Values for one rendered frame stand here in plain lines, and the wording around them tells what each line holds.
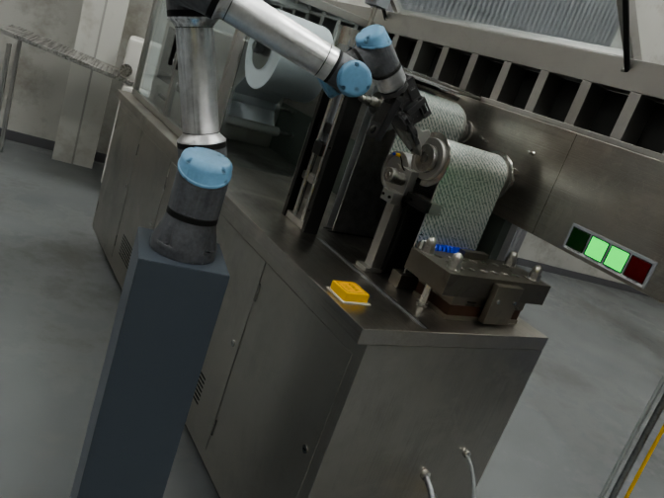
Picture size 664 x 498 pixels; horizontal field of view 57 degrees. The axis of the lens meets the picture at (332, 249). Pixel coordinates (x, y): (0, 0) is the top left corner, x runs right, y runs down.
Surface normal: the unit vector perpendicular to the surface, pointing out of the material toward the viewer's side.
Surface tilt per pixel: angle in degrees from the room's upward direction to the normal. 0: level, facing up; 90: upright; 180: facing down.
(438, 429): 90
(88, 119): 90
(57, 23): 90
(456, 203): 90
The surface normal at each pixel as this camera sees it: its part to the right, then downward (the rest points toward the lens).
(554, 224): -0.81, -0.11
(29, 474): 0.32, -0.91
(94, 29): 0.29, 0.37
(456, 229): 0.48, 0.41
